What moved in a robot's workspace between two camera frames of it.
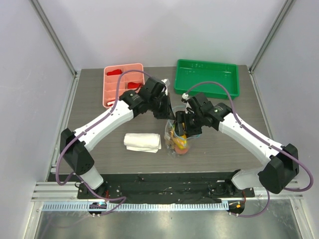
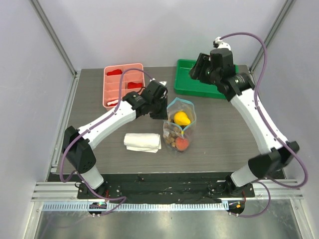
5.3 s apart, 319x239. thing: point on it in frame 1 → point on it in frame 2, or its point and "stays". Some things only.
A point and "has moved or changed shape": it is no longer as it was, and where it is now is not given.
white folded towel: [148, 142] stays
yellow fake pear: [182, 141] has moved or changed shape
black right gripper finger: [180, 119] → [199, 70]
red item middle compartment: [131, 85] stays
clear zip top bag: [176, 145] has moved or changed shape
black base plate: [166, 187] stays
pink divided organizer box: [132, 80] stays
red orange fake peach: [181, 149] → [181, 144]
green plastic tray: [189, 73] stays
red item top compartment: [116, 71] stays
